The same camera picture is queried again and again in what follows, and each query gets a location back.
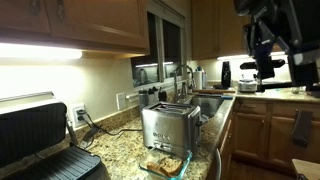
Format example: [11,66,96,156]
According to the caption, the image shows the small black soap bottle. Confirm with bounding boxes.
[157,86,168,102]

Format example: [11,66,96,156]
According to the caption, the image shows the black power cord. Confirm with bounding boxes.
[76,109,144,137]

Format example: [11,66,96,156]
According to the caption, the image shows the light wooden table corner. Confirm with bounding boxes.
[291,158,320,180]

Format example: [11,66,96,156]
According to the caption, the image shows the white wall power outlet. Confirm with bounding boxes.
[70,102,89,130]

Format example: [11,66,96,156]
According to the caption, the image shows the grey cup with black lid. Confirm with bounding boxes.
[138,88,150,110]

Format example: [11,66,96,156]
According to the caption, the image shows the white wall switch plate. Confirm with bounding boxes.
[115,92,127,111]

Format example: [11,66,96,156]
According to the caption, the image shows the appliance door handle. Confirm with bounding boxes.
[214,148,223,180]

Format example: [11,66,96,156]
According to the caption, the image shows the wooden cabinet under counter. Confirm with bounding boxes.
[206,111,235,180]

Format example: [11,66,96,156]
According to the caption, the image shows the dark hanging dish towel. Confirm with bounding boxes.
[290,108,314,148]

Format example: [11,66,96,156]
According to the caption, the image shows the wooden cutting board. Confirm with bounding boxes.
[192,87,236,95]

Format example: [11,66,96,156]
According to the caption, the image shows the kitchen window with grey frame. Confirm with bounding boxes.
[130,11,188,90]

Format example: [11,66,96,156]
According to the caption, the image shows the chrome pull-down kitchen faucet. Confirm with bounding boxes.
[172,64,196,102]

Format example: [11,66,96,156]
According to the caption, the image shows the dark cabinet door handle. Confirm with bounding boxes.
[30,0,42,16]
[55,0,66,22]

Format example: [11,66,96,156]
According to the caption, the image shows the black bar-shaped stereo camera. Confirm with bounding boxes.
[239,58,287,71]

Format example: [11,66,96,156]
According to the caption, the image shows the black coffee maker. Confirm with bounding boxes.
[220,60,232,90]

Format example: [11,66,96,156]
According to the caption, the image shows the small dark-capped bottle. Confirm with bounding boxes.
[148,86,159,105]

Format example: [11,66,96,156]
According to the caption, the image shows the clear glass food container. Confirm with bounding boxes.
[138,148,194,180]

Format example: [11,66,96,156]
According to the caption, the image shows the black panini press grill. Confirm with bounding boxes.
[0,91,103,180]

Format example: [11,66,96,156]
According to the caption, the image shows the wooden wall cabinet, raised-panel doors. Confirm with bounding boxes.
[0,0,151,56]

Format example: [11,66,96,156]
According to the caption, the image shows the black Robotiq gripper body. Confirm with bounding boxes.
[243,22,278,65]

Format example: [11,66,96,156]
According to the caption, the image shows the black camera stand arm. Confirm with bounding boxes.
[255,69,318,93]

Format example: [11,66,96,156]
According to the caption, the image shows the short under-cabinet light strip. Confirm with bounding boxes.
[216,51,287,61]

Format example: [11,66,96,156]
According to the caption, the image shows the stainless steel kitchen sink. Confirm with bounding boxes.
[184,94,226,118]

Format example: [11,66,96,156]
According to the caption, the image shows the wooden wall cabinet, flat doors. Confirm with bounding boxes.
[190,0,252,61]

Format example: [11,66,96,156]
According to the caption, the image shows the wooden base cabinet with drawers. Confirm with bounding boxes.
[231,98,320,172]

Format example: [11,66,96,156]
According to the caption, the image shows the long under-cabinet light strip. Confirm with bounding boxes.
[0,42,84,62]

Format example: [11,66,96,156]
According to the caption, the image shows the stainless steel two-slot toaster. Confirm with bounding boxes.
[140,101,203,160]

